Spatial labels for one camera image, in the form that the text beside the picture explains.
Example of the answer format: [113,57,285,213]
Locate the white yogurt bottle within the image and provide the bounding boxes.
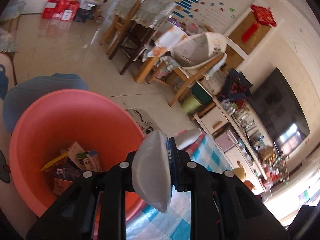
[131,130,172,213]

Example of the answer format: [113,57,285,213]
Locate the trash pile in bucket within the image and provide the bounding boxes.
[40,141,103,196]

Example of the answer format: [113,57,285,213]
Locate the pink plastic trash bucket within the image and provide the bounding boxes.
[9,89,144,216]

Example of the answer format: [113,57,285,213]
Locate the green trash bin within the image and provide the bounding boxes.
[181,93,202,114]

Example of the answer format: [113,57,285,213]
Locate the red apple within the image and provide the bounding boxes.
[244,180,256,191]

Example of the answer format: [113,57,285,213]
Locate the large yellow pear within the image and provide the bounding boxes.
[232,161,247,182]

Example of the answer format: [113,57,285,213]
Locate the white cartoon sofa cover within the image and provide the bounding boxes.
[0,52,18,205]

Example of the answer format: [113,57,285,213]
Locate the pink storage box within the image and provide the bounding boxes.
[215,130,238,152]

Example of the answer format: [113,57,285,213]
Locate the white TV cabinet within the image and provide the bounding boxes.
[193,97,270,194]

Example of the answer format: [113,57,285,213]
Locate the blue checkered tablecloth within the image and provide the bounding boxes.
[126,133,232,239]

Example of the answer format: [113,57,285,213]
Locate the black flat screen television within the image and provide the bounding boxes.
[248,68,310,155]

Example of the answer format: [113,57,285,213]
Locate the dark blue flower bouquet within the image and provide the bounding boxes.
[220,68,253,102]

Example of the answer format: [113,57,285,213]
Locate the wooden chair with cover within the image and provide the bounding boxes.
[146,31,229,107]

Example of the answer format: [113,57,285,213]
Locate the dining table with cloth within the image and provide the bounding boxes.
[135,22,188,83]

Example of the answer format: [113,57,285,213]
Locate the red Chinese knot decoration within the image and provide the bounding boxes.
[241,5,277,43]

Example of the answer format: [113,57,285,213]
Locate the light wooden chair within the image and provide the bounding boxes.
[99,0,142,56]

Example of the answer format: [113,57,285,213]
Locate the dark wooden chair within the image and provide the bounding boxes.
[108,0,175,75]

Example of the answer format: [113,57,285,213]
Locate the red gift boxes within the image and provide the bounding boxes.
[42,0,80,22]

